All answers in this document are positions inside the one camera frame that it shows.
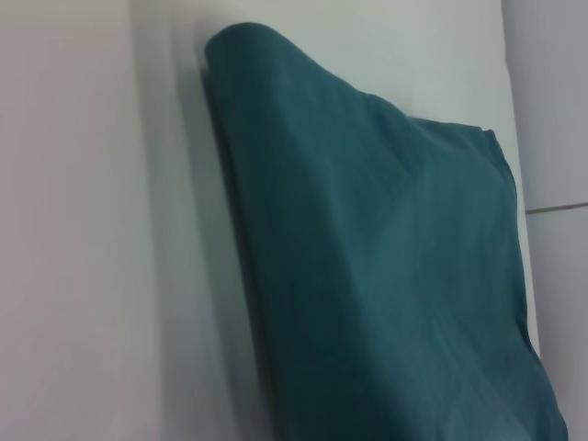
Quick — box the teal t-shirt with pink print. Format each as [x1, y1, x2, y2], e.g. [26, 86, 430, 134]
[201, 20, 571, 441]

